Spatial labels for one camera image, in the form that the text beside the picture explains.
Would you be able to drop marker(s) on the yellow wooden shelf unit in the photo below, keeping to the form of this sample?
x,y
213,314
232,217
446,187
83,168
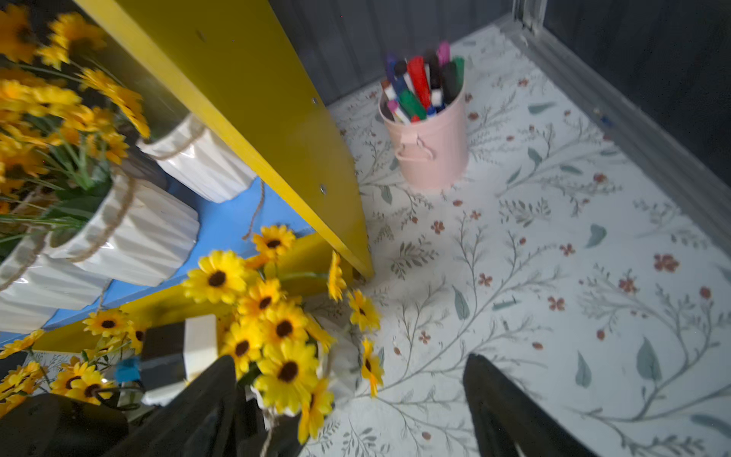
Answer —
x,y
230,64

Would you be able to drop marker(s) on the pink pen cup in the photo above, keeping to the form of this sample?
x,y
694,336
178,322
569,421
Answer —
x,y
423,105

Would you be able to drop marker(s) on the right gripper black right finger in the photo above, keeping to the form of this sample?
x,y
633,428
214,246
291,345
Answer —
x,y
506,421

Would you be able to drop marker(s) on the shelf pot four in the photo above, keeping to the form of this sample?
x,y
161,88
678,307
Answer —
x,y
87,378
191,152

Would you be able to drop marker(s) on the shelf pot three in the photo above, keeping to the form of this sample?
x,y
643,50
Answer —
x,y
296,366
67,127

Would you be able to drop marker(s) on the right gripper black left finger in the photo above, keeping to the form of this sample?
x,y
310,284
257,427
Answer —
x,y
196,423

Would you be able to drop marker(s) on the lower shelf pot two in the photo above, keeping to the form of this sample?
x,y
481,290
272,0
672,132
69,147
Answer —
x,y
34,286

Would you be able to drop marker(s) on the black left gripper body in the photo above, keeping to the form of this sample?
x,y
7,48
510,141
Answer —
x,y
52,425

